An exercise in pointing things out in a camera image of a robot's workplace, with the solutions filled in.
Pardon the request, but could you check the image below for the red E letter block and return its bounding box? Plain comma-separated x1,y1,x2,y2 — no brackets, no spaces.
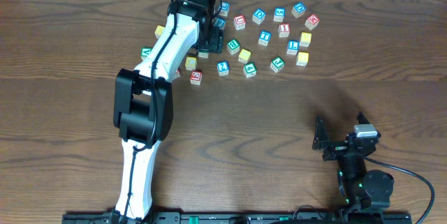
190,70,203,85

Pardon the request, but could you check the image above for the blue 2 number block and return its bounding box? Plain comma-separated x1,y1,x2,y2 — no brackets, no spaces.
217,61,230,76

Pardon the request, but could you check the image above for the green R letter block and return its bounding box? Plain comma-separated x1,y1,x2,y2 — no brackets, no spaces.
198,52,209,59

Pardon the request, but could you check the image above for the yellow C letter block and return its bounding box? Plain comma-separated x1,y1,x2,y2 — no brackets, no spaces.
185,57,197,71

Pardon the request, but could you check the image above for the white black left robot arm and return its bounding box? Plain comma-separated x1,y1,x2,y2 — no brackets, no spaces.
113,0,223,223

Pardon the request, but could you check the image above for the blue L letter block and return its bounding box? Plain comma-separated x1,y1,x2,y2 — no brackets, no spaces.
286,40,300,55

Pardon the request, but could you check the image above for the yellow right upper block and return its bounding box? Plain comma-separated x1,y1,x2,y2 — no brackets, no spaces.
300,32,312,47

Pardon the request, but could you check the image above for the red M letter block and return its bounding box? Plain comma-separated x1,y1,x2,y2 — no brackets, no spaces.
305,14,320,31

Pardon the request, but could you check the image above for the red U block lower left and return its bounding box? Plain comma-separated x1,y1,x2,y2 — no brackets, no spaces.
173,68,181,80

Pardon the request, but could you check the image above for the red u block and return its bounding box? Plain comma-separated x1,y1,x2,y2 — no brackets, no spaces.
233,15,247,30
173,68,181,80

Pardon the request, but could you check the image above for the blue top letter block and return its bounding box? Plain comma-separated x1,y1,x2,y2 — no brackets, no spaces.
219,2,230,17

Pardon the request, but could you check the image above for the blue P letter block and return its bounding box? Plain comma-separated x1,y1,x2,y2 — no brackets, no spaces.
214,17,226,30

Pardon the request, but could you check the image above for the blue 5 number block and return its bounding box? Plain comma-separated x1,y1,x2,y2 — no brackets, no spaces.
273,7,286,22

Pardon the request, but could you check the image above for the blue T letter block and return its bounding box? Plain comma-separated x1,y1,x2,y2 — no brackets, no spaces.
258,30,272,46

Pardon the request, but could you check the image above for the green J letter block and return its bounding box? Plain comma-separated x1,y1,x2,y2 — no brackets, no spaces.
270,57,285,73

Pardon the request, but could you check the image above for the yellow block near B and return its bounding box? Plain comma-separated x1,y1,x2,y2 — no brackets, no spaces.
238,49,251,64

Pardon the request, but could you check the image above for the green V letter block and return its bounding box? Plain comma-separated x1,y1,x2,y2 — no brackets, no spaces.
140,47,152,61

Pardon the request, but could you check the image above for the yellow right lower block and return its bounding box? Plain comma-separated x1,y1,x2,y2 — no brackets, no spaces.
296,52,309,66

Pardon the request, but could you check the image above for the green 4 number block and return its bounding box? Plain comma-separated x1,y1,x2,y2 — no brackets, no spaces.
243,62,257,78

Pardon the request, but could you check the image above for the yellow far left block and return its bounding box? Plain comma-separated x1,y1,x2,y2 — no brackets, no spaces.
154,25,165,39

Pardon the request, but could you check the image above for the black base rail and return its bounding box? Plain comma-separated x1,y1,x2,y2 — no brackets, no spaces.
61,205,412,224

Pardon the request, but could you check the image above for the red I letter block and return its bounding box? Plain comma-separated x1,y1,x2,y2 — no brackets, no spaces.
278,23,291,38

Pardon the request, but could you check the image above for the green B letter block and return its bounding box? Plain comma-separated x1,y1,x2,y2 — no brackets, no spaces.
227,38,240,55

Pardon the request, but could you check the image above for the blue D letter block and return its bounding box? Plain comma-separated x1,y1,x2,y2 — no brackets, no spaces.
252,8,266,24

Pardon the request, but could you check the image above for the red U block upper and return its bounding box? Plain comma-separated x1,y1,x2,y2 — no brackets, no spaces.
233,15,247,30

